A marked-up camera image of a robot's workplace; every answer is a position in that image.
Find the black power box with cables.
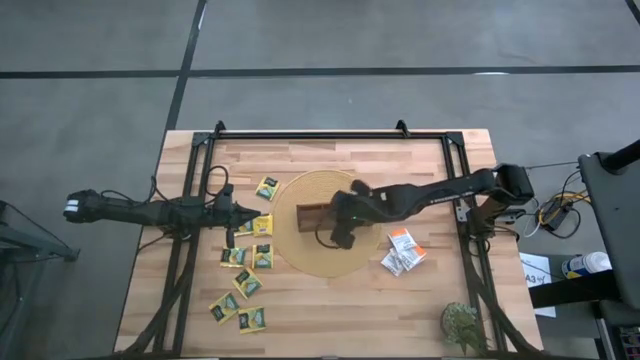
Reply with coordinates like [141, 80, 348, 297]
[537, 192, 584, 240]

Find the white orange tea bag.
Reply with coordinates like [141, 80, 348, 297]
[387, 227, 419, 252]
[379, 248, 405, 278]
[397, 244, 428, 272]

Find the white wipes canister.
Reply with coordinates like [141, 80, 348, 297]
[560, 251, 612, 280]

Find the brown wooden tea organizer box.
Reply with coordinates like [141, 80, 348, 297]
[295, 201, 336, 235]

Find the round woven straw placemat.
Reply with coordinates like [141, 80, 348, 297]
[271, 169, 384, 279]

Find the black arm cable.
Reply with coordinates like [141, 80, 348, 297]
[313, 222, 346, 251]
[203, 164, 230, 201]

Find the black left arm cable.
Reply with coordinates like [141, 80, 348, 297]
[203, 164, 230, 201]

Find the small green potted plant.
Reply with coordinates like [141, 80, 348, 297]
[439, 301, 489, 356]

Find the dark electronic device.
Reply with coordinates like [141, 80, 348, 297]
[617, 324, 640, 360]

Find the white printed paper sheet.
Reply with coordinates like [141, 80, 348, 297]
[518, 252, 557, 319]

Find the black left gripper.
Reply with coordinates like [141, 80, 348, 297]
[202, 183, 262, 250]

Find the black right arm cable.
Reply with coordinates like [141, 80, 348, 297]
[313, 222, 346, 251]

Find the black round pole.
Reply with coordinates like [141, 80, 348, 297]
[602, 138, 640, 174]

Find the black shelf bar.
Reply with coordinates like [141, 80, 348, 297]
[528, 269, 621, 309]

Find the plain yellow tea bag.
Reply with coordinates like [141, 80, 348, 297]
[252, 213, 275, 238]

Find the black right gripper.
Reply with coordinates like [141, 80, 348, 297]
[327, 178, 374, 251]

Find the grey equipment stand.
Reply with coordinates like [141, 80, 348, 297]
[577, 149, 640, 311]

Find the black metal table frame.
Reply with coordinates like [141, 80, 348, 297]
[117, 119, 544, 357]

